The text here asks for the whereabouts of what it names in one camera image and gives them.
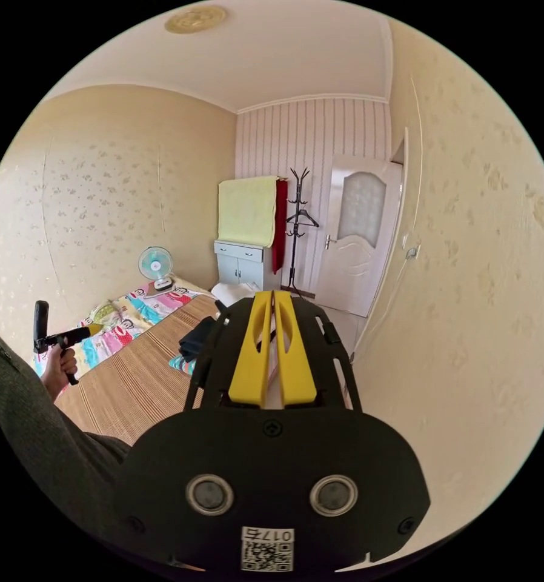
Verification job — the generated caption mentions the white cupboard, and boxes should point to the white cupboard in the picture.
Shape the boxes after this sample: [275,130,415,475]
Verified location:
[213,239,278,293]

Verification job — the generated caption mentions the white wall socket with cable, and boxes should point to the white wall socket with cable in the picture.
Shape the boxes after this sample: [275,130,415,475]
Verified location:
[351,243,422,360]

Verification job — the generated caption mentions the person's body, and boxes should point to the person's body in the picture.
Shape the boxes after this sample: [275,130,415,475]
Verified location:
[0,363,134,554]

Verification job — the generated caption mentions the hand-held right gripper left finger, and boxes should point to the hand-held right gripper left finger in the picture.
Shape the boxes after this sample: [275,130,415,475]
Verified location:
[228,290,273,406]

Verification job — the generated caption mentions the round golden ceiling lamp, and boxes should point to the round golden ceiling lamp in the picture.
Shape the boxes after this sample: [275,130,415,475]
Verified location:
[164,6,228,34]

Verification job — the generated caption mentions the white door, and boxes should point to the white door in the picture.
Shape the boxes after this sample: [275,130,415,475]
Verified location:
[314,153,405,319]

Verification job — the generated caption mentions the red cloth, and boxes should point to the red cloth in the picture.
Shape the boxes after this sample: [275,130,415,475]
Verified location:
[271,178,290,275]

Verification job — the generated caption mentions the black long pants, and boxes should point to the black long pants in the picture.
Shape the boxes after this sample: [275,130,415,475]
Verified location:
[178,316,219,364]

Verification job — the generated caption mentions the small white table fan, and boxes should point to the small white table fan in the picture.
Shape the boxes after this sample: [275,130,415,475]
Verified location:
[137,246,176,292]

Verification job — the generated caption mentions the person's left hand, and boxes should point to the person's left hand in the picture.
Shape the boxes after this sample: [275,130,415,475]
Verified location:
[42,348,80,404]

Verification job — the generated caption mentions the bed with woven mat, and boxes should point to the bed with woven mat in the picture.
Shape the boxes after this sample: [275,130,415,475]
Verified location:
[32,272,236,449]

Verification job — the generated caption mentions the black coat rack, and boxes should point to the black coat rack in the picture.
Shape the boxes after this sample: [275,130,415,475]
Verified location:
[282,166,322,297]

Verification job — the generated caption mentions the white pillow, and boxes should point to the white pillow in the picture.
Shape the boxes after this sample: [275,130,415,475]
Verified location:
[210,281,260,309]

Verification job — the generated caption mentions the teal patterned folded cloth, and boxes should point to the teal patterned folded cloth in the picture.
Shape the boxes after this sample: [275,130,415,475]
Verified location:
[168,353,196,376]

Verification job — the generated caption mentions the person's left forearm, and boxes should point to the person's left forearm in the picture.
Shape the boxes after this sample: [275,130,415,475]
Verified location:
[0,298,58,410]

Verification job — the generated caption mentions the light yellow towel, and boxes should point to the light yellow towel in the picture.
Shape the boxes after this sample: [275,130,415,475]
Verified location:
[217,176,280,249]

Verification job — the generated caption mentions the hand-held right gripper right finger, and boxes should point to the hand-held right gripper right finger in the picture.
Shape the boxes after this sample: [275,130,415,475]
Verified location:
[273,290,318,408]

